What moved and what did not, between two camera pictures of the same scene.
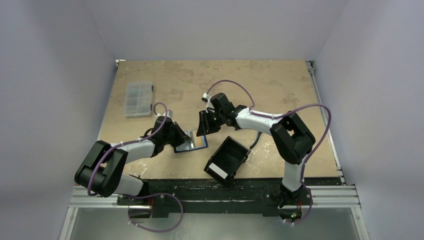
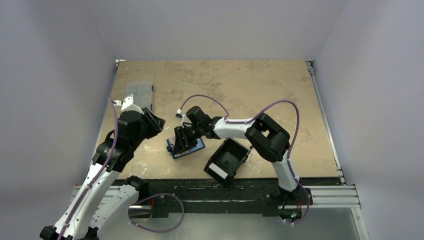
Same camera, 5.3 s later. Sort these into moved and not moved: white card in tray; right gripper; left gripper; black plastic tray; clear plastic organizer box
Moved: left gripper; right gripper
Not moved: black plastic tray; white card in tray; clear plastic organizer box
